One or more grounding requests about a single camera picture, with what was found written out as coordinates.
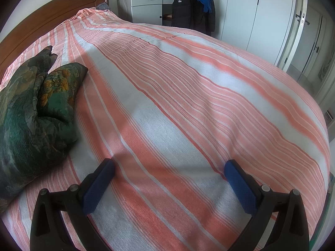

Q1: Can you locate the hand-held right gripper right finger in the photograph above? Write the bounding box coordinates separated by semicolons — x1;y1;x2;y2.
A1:
224;159;311;251

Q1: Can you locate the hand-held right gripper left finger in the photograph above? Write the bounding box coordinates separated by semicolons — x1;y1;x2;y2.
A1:
30;158;116;251

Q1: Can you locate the green printed padded jacket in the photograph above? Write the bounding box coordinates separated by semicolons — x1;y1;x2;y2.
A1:
0;45;89;214

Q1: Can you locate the bed with pink striped cover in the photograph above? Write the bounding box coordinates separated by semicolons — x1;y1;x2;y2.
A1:
0;7;331;251

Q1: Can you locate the white room door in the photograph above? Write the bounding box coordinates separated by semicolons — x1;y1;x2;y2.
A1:
274;0;335;98

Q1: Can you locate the white wardrobe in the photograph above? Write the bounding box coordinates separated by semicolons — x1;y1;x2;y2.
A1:
204;0;297;69

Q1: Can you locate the wooden bed headboard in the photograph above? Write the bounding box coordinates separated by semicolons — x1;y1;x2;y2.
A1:
0;0;109;78

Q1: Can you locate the black jacket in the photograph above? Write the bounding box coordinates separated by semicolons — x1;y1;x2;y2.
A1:
171;0;216;37

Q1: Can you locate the white dresser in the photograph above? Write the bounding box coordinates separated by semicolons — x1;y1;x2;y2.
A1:
117;0;176;27

